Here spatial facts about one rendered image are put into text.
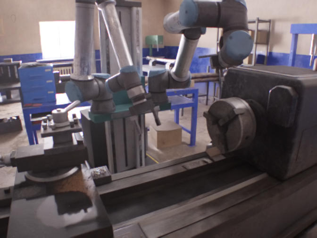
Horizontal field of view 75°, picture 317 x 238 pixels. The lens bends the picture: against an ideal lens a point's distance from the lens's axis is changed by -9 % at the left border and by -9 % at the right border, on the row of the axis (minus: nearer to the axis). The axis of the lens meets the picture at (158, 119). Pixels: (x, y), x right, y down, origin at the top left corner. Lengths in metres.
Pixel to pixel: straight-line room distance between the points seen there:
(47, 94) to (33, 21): 5.29
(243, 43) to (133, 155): 1.61
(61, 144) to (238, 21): 0.82
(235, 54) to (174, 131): 2.61
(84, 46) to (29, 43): 6.41
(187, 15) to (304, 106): 0.64
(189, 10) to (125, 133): 1.44
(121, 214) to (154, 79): 1.07
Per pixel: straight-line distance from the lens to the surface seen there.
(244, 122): 1.02
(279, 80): 1.12
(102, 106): 1.61
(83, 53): 1.44
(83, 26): 1.42
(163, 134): 3.25
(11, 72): 4.91
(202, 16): 0.80
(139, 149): 2.11
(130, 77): 1.19
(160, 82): 1.80
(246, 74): 1.24
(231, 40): 0.79
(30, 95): 2.71
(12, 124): 4.61
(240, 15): 0.84
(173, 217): 0.92
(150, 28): 8.62
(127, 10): 1.92
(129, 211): 1.12
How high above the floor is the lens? 1.46
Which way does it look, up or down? 19 degrees down
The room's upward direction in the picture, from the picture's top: straight up
